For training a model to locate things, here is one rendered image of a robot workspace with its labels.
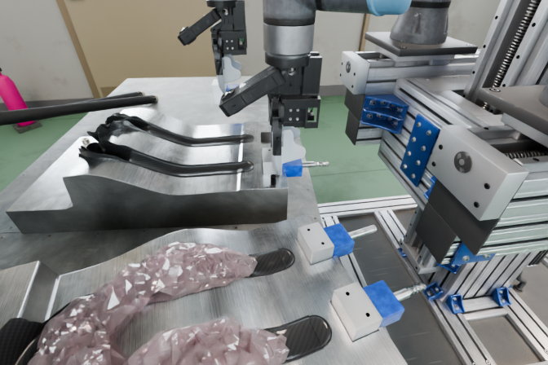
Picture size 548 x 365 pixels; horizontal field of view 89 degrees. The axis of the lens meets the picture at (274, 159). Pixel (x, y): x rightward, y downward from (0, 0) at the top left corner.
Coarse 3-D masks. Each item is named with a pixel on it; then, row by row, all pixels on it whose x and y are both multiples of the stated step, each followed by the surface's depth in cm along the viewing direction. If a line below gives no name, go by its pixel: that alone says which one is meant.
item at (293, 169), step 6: (264, 150) 55; (270, 150) 55; (264, 156) 53; (270, 156) 53; (264, 162) 51; (270, 162) 51; (288, 162) 53; (294, 162) 53; (300, 162) 53; (306, 162) 55; (312, 162) 55; (318, 162) 55; (324, 162) 55; (264, 168) 52; (270, 168) 52; (282, 168) 53; (288, 168) 53; (294, 168) 53; (300, 168) 53; (288, 174) 54; (294, 174) 54; (300, 174) 54
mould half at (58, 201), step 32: (192, 128) 68; (224, 128) 68; (256, 128) 68; (64, 160) 62; (96, 160) 49; (192, 160) 58; (224, 160) 57; (256, 160) 57; (32, 192) 53; (64, 192) 53; (96, 192) 48; (128, 192) 48; (160, 192) 49; (192, 192) 49; (224, 192) 49; (256, 192) 50; (32, 224) 51; (64, 224) 52; (96, 224) 52; (128, 224) 52; (160, 224) 53; (192, 224) 53; (224, 224) 54
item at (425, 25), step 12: (408, 12) 75; (420, 12) 73; (432, 12) 72; (444, 12) 73; (396, 24) 79; (408, 24) 75; (420, 24) 74; (432, 24) 73; (444, 24) 74; (396, 36) 79; (408, 36) 76; (420, 36) 74; (432, 36) 74; (444, 36) 75
